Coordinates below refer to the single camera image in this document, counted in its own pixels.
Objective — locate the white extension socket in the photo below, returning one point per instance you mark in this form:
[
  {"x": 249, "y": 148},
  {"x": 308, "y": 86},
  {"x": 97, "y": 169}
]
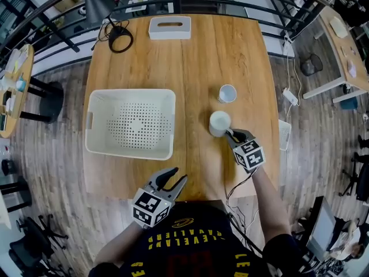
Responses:
[{"x": 287, "y": 48}]

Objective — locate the white perforated plastic basket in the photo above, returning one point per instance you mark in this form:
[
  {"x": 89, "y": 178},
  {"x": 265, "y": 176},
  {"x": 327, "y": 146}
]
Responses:
[{"x": 129, "y": 125}]

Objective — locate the wooden table with white legs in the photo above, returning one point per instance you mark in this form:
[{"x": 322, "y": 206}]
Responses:
[{"x": 337, "y": 50}]

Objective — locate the person's dark jersey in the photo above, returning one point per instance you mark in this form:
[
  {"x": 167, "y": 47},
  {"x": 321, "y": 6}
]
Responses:
[{"x": 193, "y": 250}]

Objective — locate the black round container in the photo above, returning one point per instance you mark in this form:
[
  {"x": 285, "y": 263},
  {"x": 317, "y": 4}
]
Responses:
[{"x": 8, "y": 167}]

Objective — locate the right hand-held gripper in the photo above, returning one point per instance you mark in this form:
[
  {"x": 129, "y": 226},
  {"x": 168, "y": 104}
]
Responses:
[{"x": 249, "y": 156}]

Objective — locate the small white perforated basket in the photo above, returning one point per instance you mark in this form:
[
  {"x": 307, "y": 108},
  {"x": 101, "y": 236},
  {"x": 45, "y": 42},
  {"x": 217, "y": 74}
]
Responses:
[{"x": 284, "y": 135}]

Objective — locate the light blue packet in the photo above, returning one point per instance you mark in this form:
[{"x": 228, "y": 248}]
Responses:
[{"x": 21, "y": 85}]

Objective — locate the person's right forearm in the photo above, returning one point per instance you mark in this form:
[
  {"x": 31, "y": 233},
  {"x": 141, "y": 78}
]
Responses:
[{"x": 271, "y": 206}]

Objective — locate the black desk lamp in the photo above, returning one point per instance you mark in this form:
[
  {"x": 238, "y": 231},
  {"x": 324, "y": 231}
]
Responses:
[{"x": 96, "y": 1}]

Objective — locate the white mug with handle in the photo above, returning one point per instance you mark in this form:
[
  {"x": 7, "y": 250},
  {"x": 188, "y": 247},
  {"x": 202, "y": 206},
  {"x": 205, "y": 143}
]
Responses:
[{"x": 219, "y": 123}]

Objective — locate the round wooden table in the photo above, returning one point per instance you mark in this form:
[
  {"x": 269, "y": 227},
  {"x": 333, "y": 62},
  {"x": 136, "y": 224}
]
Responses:
[{"x": 51, "y": 102}]

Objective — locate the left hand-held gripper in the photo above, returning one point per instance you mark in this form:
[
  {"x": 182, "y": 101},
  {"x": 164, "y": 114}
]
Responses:
[{"x": 150, "y": 208}]

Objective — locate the white tissue box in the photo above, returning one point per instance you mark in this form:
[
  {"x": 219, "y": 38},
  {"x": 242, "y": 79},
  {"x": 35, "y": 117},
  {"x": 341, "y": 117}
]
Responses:
[{"x": 170, "y": 30}]

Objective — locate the black office chair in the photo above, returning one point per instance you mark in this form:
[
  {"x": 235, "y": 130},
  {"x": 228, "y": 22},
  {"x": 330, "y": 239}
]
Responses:
[
  {"x": 31, "y": 241},
  {"x": 361, "y": 183}
]

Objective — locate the black mesh wastebasket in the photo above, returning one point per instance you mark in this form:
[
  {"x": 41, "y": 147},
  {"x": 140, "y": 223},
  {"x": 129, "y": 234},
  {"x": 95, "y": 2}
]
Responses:
[{"x": 311, "y": 65}]

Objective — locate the black computer monitor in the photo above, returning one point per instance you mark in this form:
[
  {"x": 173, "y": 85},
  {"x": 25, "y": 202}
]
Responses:
[{"x": 323, "y": 229}]

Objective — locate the teal bin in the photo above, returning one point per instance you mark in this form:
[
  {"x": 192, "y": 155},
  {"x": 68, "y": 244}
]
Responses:
[{"x": 348, "y": 104}]

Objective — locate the person's left forearm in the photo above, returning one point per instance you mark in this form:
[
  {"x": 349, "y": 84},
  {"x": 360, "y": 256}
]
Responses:
[{"x": 118, "y": 244}]

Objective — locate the pale pink notepad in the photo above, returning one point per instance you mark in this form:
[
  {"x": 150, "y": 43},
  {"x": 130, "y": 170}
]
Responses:
[{"x": 351, "y": 68}]

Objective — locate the clear plastic container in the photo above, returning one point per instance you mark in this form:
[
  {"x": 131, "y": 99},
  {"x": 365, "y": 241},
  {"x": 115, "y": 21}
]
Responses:
[{"x": 13, "y": 60}]

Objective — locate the black framed glass door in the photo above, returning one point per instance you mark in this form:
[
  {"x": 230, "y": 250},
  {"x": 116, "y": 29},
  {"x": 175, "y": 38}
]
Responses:
[{"x": 11, "y": 10}]

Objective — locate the white printed paper cup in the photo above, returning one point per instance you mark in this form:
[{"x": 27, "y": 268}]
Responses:
[{"x": 227, "y": 93}]

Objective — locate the white power strip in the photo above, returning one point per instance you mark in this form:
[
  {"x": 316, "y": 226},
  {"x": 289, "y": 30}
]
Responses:
[{"x": 290, "y": 97}]

